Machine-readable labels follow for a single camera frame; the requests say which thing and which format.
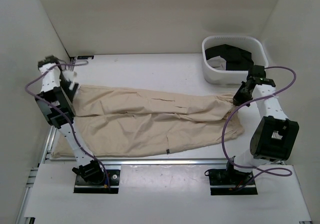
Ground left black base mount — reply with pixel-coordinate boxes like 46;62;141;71
72;160;121;194

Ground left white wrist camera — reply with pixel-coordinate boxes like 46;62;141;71
62;69;77;90

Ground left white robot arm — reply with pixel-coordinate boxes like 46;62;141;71
33;55;109;188

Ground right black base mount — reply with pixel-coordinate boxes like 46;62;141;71
204;162;258;196

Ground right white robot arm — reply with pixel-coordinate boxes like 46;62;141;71
224;65;299;184

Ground white plastic basket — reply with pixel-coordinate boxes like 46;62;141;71
201;35;269;85

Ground white front cover plate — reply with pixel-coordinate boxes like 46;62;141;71
25;163;311;224

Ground black trousers in basket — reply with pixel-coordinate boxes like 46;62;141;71
204;44;254;71

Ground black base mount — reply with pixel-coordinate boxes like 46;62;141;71
204;162;258;196
72;160;121;194

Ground beige trousers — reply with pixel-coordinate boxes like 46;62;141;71
51;83;245;159

